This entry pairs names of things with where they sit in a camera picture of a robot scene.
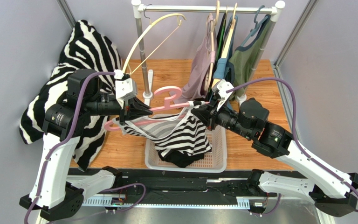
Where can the pink lilac tank top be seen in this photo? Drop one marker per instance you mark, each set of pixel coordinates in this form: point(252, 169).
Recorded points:
point(194, 89)

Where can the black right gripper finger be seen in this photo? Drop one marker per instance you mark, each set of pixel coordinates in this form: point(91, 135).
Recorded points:
point(210, 107)
point(204, 116)

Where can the beige hanger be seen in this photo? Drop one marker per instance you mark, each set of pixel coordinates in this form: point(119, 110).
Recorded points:
point(212, 52)

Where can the white metal clothes rack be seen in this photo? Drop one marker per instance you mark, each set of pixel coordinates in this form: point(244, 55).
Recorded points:
point(139, 9)

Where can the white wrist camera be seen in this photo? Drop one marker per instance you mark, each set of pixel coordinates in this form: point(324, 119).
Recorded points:
point(125, 86)
point(221, 89)

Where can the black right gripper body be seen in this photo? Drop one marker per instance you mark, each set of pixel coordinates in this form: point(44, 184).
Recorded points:
point(211, 115)

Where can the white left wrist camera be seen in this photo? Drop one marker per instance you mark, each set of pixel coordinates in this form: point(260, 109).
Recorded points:
point(125, 86)

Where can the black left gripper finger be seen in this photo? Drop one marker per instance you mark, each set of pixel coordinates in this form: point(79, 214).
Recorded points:
point(136, 106)
point(135, 115)

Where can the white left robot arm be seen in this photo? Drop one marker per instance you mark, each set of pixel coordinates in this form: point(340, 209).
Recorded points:
point(52, 195)

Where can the olive green tank top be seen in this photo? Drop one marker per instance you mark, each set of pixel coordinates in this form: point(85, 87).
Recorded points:
point(239, 66)

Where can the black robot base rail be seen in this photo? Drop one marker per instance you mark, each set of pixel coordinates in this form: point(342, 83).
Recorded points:
point(169, 189)

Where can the green hanger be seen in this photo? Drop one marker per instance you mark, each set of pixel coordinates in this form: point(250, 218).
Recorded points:
point(220, 36)

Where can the white plastic laundry basket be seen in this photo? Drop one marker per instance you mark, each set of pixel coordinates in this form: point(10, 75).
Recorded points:
point(214, 161)

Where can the blue grey hanger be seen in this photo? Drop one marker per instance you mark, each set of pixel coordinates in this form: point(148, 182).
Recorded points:
point(255, 25)

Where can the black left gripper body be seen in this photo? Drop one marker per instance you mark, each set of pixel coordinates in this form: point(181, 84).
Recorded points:
point(105, 107)

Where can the wooden hanger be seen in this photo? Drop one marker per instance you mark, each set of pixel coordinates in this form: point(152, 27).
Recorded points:
point(221, 64)

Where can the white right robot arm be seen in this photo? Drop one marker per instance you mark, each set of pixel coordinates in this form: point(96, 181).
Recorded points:
point(330, 190)

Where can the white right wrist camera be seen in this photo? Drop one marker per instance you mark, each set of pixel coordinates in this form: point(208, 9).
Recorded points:
point(221, 89)

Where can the blue ribbed tank top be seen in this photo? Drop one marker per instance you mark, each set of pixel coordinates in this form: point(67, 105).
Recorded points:
point(226, 38)

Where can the black white striped tank top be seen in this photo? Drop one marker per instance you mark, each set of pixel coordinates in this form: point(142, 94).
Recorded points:
point(182, 132)

